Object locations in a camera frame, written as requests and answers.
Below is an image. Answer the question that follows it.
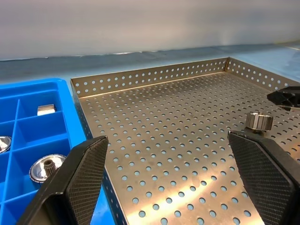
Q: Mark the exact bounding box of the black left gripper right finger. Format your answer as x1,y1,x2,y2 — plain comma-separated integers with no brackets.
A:
227,130,300,225

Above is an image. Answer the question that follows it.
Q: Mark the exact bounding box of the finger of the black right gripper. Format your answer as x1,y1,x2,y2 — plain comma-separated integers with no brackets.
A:
267,90,300,108
276,85,300,94

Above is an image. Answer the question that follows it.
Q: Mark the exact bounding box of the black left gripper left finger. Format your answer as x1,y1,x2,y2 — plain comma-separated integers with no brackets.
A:
16,135,109,225

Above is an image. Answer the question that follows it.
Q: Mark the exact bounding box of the blue compartment bin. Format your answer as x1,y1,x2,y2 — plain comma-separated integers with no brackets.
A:
0,78,118,225

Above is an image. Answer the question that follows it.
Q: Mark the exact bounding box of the perforated metal tray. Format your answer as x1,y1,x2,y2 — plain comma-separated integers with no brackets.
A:
70,57,300,225

